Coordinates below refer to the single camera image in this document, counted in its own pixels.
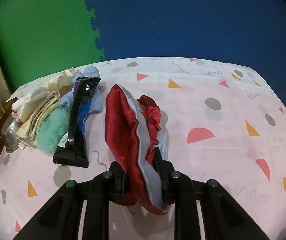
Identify red and white satin cloth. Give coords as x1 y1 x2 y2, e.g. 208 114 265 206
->
104 85 170 215

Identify cream folded towel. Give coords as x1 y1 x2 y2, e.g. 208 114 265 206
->
16 90 61 148

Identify pink patterned tablecloth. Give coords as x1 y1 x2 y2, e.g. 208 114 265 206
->
0 57 286 239

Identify white red-trimmed cloth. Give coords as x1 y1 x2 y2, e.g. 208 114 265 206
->
11 87 49 123

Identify teal fluffy scrunchie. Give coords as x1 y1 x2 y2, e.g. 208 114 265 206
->
35 108 69 154

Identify blue fluffy socks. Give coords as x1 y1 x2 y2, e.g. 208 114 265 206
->
59 65 102 133

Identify green foam mat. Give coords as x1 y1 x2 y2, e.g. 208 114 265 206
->
0 0 104 91

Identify cream scrunchie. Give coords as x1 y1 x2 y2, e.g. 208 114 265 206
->
45 68 78 95

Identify black snack packet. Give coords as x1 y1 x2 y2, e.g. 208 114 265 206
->
53 77 91 168

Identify blue foam mat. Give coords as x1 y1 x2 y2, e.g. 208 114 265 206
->
86 0 286 105

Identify steel bowl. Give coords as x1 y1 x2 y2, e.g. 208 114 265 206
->
1 115 22 153

